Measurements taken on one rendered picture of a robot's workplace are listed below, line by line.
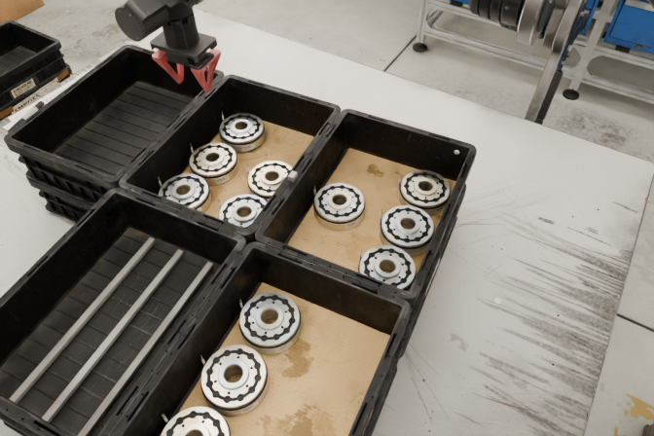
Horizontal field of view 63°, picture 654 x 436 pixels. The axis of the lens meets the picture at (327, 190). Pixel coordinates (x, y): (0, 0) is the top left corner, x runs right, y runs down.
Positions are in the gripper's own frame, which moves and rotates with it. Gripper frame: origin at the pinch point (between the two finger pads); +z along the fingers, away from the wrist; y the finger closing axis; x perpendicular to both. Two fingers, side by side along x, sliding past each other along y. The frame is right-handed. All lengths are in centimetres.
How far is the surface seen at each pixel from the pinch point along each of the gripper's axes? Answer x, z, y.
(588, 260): 22, 37, 80
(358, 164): 15.3, 23.9, 27.9
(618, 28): 185, 70, 80
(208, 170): -3.0, 20.6, 1.1
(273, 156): 9.4, 23.7, 9.6
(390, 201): 8.3, 23.9, 38.4
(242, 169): 2.6, 23.5, 5.6
